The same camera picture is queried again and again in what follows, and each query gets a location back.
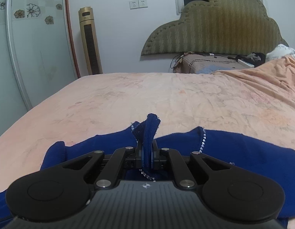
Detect blue beaded sweater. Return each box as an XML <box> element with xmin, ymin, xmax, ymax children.
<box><xmin>0</xmin><ymin>114</ymin><xmax>295</xmax><ymax>228</ymax></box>

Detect black clothes pile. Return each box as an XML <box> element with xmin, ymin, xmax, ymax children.
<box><xmin>235</xmin><ymin>52</ymin><xmax>266</xmax><ymax>68</ymax></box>

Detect brown cardboard box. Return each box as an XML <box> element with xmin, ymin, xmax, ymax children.
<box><xmin>171</xmin><ymin>52</ymin><xmax>249</xmax><ymax>74</ymax></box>

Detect gold tower fan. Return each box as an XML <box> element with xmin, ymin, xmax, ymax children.
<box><xmin>78</xmin><ymin>7</ymin><xmax>103</xmax><ymax>75</ymax></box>

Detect pink floral bed sheet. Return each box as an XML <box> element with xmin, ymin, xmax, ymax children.
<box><xmin>0</xmin><ymin>56</ymin><xmax>295</xmax><ymax>193</ymax></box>

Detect glass wardrobe sliding door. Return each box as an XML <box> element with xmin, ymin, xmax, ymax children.
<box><xmin>0</xmin><ymin>0</ymin><xmax>77</xmax><ymax>136</ymax></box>

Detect olive upholstered headboard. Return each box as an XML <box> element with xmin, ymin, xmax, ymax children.
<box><xmin>141</xmin><ymin>0</ymin><xmax>287</xmax><ymax>55</ymax></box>

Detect white patterned pillow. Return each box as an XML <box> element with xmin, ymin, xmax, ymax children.
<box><xmin>265</xmin><ymin>44</ymin><xmax>295</xmax><ymax>61</ymax></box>

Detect black cable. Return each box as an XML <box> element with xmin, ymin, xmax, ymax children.
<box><xmin>170</xmin><ymin>52</ymin><xmax>194</xmax><ymax>69</ymax></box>

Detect red door frame strip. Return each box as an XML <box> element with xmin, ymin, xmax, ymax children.
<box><xmin>64</xmin><ymin>0</ymin><xmax>81</xmax><ymax>79</ymax></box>

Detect double wall socket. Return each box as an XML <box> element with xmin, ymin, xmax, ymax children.
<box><xmin>129</xmin><ymin>0</ymin><xmax>148</xmax><ymax>9</ymax></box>

